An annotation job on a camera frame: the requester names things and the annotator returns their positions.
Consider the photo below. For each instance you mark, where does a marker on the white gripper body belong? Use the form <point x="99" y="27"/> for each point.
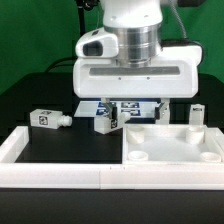
<point x="171" y="74"/>

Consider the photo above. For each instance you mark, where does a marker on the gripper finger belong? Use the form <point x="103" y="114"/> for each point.
<point x="112" y="111"/>
<point x="162" y="111"/>

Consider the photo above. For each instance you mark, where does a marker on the white square tabletop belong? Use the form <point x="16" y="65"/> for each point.
<point x="172" y="144"/>

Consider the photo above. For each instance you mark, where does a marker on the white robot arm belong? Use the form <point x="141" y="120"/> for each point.
<point x="125" y="59"/>

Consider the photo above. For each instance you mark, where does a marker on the white sheet with tags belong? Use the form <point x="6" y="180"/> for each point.
<point x="137" y="109"/>

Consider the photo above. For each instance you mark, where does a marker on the white U-shaped fence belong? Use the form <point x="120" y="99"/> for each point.
<point x="200" y="176"/>

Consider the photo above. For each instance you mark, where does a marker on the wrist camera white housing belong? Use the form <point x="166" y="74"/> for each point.
<point x="97" y="44"/>

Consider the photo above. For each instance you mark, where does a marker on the black camera pole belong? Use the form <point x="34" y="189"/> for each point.
<point x="82" y="6"/>

